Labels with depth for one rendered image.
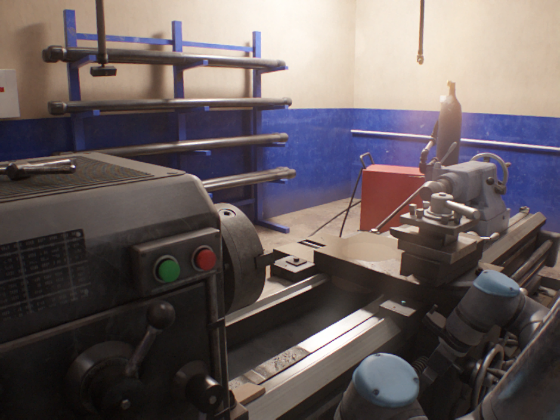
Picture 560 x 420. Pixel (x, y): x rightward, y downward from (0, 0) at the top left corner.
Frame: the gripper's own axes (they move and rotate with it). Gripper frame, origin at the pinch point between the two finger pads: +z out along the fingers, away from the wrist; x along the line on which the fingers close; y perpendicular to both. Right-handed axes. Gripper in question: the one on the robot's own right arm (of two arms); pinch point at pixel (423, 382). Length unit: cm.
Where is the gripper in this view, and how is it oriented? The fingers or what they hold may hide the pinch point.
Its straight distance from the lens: 116.1
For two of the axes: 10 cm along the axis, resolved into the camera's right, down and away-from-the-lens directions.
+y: 7.0, 5.4, -4.7
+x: 6.0, -0.9, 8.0
